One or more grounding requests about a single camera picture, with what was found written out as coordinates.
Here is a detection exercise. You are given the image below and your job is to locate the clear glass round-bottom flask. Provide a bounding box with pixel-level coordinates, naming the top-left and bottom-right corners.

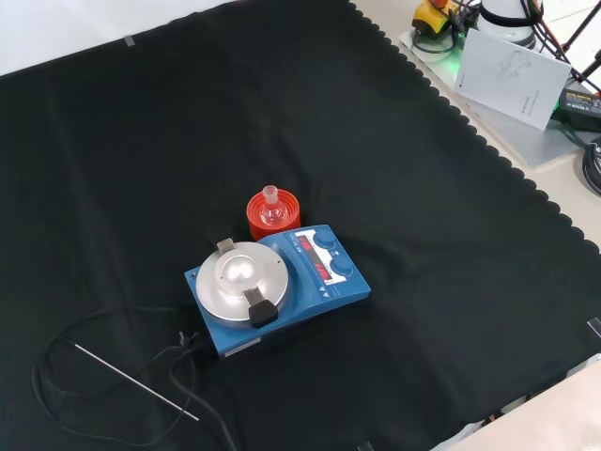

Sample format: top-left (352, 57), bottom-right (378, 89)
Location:
top-left (259, 185), bottom-right (288, 226)

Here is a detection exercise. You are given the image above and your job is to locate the red ribbed flask stand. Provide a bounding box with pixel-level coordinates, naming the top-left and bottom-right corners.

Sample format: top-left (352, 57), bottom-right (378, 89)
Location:
top-left (246, 189), bottom-right (302, 241)

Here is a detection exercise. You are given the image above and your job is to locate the blue heater with steel plate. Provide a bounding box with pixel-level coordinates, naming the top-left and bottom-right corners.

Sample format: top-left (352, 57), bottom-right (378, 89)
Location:
top-left (183, 224), bottom-right (372, 361)

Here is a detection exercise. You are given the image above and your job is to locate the black cloth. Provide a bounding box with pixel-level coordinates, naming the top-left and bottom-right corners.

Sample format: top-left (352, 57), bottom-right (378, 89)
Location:
top-left (0, 0), bottom-right (601, 451)

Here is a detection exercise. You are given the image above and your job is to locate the thin steel probe rod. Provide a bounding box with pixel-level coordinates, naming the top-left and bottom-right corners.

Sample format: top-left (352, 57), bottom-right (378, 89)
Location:
top-left (65, 341), bottom-right (200, 422)

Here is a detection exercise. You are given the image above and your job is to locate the pale board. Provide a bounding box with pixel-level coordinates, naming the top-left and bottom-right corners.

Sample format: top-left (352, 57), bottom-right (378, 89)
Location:
top-left (397, 27), bottom-right (583, 169)

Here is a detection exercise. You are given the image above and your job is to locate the yellow stop button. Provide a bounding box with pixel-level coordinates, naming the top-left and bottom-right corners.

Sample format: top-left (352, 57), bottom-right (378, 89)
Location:
top-left (411, 0), bottom-right (464, 37)

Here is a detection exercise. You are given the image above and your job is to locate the white booklet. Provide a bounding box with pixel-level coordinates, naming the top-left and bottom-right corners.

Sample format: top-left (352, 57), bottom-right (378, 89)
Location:
top-left (453, 28), bottom-right (573, 132)

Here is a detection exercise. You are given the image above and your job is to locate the black power adapter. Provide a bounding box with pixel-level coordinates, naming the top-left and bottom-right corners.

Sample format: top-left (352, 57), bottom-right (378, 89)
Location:
top-left (553, 86), bottom-right (601, 132)

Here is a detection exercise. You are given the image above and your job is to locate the black tripod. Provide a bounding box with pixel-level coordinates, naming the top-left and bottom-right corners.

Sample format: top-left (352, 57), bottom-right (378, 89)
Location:
top-left (556, 0), bottom-right (601, 95)

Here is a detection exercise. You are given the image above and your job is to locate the thick black power cable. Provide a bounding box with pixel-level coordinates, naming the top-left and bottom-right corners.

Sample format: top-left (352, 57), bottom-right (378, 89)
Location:
top-left (140, 331), bottom-right (240, 451)

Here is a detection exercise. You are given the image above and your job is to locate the thin black probe cable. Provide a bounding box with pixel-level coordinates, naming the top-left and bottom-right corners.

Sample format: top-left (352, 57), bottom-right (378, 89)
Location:
top-left (30, 304), bottom-right (204, 446)

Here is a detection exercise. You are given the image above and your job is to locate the black looped cable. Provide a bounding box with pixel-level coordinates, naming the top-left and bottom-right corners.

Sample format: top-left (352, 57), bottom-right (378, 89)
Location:
top-left (411, 25), bottom-right (459, 54)

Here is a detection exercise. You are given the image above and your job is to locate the coiled black cable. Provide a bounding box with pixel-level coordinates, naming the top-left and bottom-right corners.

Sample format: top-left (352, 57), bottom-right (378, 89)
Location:
top-left (580, 135), bottom-right (601, 196)

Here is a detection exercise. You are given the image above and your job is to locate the red and black cable bundle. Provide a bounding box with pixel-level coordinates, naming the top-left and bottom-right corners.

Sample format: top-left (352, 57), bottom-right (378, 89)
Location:
top-left (528, 0), bottom-right (572, 62)

